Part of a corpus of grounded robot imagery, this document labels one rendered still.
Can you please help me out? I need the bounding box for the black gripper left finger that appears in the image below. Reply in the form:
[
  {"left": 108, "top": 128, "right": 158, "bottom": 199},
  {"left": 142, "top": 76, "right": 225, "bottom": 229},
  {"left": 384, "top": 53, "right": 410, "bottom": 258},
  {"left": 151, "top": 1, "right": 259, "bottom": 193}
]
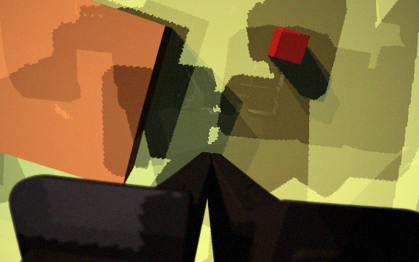
[{"left": 9, "top": 152, "right": 212, "bottom": 262}]

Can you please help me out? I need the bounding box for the red square block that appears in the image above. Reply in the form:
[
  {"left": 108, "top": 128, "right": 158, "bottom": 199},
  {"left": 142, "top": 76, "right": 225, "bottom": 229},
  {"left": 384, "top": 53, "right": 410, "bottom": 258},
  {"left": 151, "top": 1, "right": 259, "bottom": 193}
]
[{"left": 268, "top": 27, "right": 310, "bottom": 65}]

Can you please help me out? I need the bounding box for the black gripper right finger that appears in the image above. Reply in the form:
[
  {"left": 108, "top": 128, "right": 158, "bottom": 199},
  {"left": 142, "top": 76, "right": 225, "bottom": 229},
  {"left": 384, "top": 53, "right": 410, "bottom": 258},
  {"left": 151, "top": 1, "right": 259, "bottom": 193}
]
[{"left": 207, "top": 153, "right": 419, "bottom": 262}]

